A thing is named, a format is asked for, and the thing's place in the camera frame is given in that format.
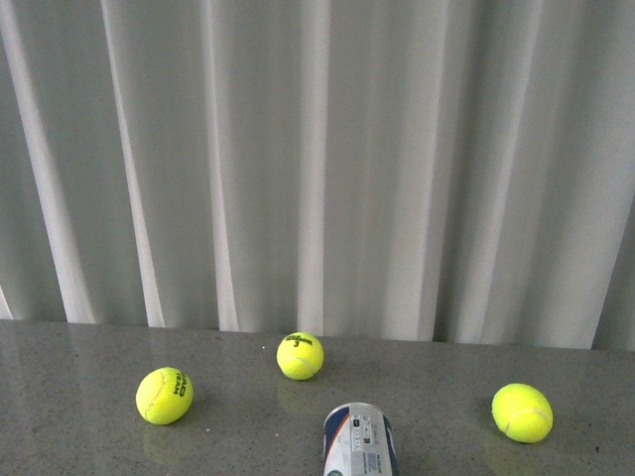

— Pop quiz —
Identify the Head Team tennis ball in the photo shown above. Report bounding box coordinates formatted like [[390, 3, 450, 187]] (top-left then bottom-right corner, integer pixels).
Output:
[[135, 367, 193, 425]]

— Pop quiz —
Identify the plain yellow tennis ball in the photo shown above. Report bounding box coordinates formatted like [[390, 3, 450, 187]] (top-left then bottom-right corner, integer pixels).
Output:
[[491, 383, 554, 444]]

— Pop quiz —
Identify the Wilson 3 tennis ball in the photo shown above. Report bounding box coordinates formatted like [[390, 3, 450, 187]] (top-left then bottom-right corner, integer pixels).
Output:
[[276, 332, 324, 381]]

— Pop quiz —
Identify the clear plastic tennis ball can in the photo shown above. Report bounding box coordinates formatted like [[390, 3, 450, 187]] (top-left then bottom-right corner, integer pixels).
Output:
[[322, 403, 400, 476]]

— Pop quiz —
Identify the white pleated curtain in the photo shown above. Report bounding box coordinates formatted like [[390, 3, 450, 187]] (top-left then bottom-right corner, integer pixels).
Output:
[[1, 1, 634, 350]]

